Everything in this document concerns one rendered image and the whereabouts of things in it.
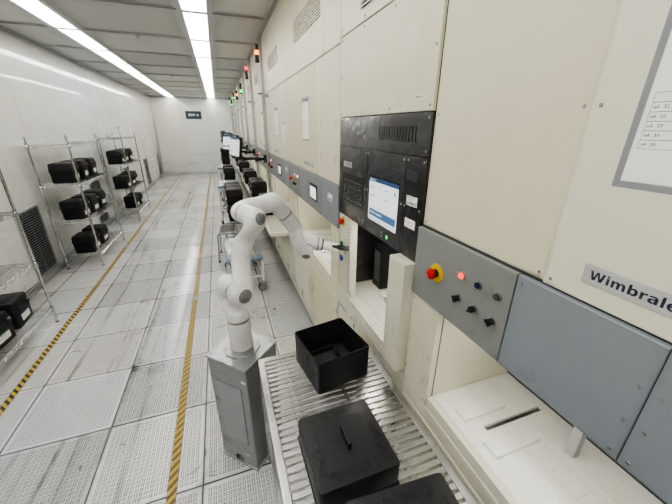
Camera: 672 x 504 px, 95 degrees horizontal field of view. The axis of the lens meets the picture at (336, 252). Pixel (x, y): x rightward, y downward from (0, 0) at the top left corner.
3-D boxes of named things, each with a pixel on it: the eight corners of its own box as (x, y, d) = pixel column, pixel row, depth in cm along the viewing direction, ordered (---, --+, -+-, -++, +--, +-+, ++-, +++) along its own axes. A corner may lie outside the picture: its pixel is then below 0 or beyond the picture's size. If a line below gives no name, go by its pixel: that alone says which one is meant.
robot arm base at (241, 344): (216, 352, 169) (211, 323, 162) (240, 333, 185) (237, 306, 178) (244, 363, 161) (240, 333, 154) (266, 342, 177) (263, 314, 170)
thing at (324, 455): (296, 436, 123) (295, 412, 118) (364, 414, 133) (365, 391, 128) (319, 518, 97) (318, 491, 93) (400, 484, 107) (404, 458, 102)
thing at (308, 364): (340, 342, 177) (341, 317, 171) (368, 373, 155) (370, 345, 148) (295, 358, 164) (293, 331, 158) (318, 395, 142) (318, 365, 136)
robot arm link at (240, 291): (237, 296, 168) (254, 307, 158) (217, 297, 159) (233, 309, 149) (254, 205, 161) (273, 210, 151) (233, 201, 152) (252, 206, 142)
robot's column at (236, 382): (222, 452, 195) (204, 355, 167) (251, 417, 218) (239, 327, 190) (258, 472, 184) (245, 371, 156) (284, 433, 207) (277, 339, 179)
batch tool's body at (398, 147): (331, 381, 250) (331, 118, 178) (431, 355, 280) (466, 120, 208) (382, 494, 173) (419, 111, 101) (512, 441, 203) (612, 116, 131)
